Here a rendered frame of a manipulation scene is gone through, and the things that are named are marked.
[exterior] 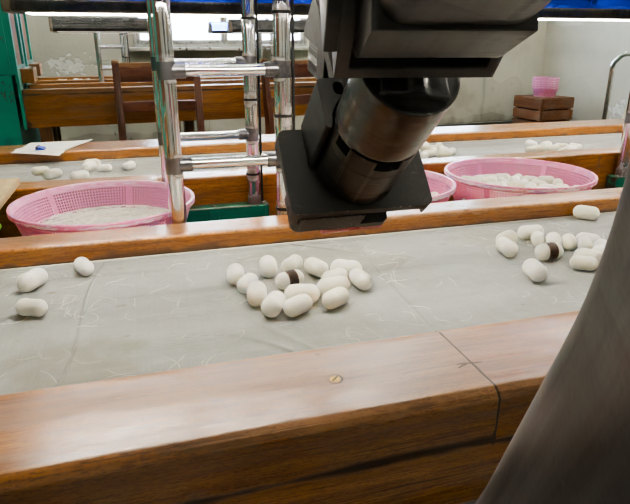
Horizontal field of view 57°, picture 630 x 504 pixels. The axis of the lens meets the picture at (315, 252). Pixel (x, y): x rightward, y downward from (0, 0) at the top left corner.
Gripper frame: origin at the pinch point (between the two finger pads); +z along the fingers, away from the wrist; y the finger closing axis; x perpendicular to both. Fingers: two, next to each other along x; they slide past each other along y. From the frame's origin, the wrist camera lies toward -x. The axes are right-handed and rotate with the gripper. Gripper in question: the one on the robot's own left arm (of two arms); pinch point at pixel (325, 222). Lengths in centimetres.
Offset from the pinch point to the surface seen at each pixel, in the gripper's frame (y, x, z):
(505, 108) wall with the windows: -392, -317, 458
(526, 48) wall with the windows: -412, -368, 417
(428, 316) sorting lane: -11.4, 7.1, 9.1
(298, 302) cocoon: 0.9, 3.7, 10.6
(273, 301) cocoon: 3.3, 3.2, 10.8
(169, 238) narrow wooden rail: 11.8, -11.1, 27.0
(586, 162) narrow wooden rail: -79, -31, 52
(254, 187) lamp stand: -5, -29, 50
